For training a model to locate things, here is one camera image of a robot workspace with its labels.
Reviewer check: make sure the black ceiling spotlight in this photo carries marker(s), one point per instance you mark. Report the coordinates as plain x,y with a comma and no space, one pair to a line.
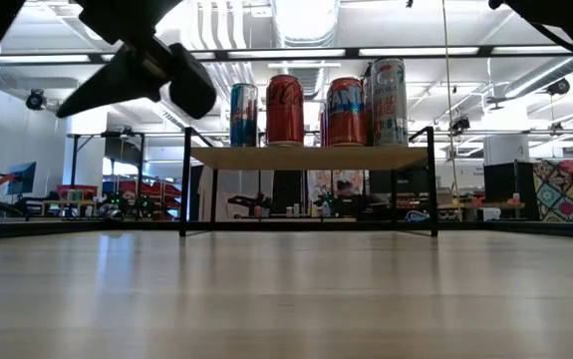
558,87
35,100

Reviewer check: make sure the wooden shelf black metal frame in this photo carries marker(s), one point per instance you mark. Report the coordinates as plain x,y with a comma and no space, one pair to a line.
311,158

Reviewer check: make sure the computer monitor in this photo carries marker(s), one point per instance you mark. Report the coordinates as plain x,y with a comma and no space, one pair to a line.
22,178

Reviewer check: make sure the orange-red Fanta can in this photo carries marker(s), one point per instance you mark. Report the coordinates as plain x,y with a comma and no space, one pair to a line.
346,112

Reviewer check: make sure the background black robot arm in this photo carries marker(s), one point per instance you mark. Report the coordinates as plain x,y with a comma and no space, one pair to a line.
251,201

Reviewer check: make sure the black overhead light bar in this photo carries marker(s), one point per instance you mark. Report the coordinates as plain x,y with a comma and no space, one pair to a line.
415,51

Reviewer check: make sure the black cabinet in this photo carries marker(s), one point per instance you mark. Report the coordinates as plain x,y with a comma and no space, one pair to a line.
507,184

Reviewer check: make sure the red storage bins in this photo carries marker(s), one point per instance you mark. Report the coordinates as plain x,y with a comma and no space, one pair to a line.
136,192

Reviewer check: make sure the tall white can black lid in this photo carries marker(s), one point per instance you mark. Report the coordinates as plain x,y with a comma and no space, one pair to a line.
389,102

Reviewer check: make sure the red Coca-Cola can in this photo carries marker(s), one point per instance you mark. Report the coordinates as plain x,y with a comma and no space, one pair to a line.
285,112

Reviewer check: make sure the blue silver Red Bull can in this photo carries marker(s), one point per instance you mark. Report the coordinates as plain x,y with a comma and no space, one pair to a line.
243,114

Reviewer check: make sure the colourful patchwork quilt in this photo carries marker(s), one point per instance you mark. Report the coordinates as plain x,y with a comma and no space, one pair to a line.
570,192

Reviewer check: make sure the black framed background table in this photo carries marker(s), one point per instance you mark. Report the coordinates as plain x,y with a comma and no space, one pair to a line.
106,134

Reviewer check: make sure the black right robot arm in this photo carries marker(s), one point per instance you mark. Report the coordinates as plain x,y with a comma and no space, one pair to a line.
565,22

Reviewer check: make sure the silver air duct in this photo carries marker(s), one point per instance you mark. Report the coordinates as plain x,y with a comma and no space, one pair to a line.
545,77

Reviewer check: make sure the black aluminium table frame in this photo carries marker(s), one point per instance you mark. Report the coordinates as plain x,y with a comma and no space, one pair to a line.
42,229

